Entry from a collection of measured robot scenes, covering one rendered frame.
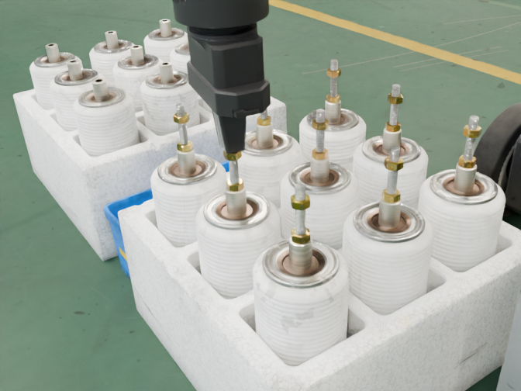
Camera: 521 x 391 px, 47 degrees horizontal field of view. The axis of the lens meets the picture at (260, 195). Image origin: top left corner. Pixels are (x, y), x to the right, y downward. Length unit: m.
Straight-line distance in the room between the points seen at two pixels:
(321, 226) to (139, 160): 0.39
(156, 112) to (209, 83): 0.47
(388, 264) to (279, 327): 0.13
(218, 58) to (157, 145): 0.47
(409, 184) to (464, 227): 0.11
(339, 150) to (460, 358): 0.31
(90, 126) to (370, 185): 0.46
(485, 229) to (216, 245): 0.30
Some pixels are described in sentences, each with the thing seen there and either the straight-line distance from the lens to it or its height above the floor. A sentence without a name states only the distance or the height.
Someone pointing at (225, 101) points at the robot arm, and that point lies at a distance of 0.56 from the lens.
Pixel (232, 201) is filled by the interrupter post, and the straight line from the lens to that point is 0.66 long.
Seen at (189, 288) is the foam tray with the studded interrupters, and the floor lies 0.18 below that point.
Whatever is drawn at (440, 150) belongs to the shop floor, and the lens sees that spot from 1.37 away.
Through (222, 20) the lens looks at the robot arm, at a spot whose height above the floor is 0.48.
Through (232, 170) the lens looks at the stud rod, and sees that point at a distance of 0.65.
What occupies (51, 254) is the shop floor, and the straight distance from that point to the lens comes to 1.11.
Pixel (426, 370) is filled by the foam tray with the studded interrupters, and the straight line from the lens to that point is 0.73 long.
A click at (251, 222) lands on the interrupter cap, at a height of 0.25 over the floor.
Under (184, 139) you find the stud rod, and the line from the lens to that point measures 0.75.
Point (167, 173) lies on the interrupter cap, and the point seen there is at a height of 0.25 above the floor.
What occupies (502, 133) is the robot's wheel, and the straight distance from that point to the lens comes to 1.07.
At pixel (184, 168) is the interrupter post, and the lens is 0.76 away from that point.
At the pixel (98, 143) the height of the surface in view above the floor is 0.19.
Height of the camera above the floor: 0.62
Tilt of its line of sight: 32 degrees down
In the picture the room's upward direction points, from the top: 3 degrees counter-clockwise
